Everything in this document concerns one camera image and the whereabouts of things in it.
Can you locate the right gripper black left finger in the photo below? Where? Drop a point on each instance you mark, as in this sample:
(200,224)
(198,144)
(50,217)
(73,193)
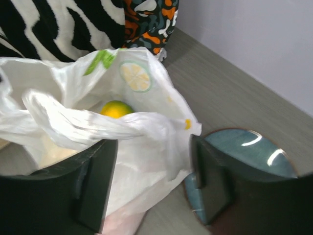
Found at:
(67,198)

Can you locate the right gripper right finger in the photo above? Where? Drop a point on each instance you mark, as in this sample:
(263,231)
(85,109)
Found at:
(241,200)

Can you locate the white lemon-print plastic bag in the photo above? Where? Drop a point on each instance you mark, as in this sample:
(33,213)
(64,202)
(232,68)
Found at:
(52,109)

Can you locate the green mango fruit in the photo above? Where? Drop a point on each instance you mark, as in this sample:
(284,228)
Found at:
(116,109)

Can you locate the dark round plate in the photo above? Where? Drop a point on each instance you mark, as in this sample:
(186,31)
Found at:
(244,151)

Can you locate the zebra pattern cloth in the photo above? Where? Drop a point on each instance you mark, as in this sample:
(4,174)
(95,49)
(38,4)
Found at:
(60,30)

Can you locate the orange grey patterned cloth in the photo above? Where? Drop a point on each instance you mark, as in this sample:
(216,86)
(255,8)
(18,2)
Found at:
(149,24)

